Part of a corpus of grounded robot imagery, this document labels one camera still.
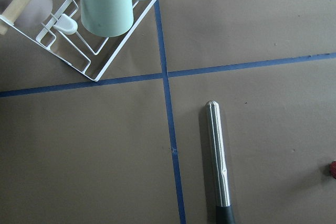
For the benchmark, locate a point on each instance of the mint green cup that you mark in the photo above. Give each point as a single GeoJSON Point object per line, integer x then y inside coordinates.
{"type": "Point", "coordinates": [107, 18]}

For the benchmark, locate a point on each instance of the steel muddler black tip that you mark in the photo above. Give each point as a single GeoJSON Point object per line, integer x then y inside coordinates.
{"type": "Point", "coordinates": [224, 210]}

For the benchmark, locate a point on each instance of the red strawberry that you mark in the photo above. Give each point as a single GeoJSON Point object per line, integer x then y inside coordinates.
{"type": "Point", "coordinates": [332, 169]}

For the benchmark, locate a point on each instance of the white wire cup rack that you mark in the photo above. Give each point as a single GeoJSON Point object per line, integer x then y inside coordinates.
{"type": "Point", "coordinates": [64, 37]}

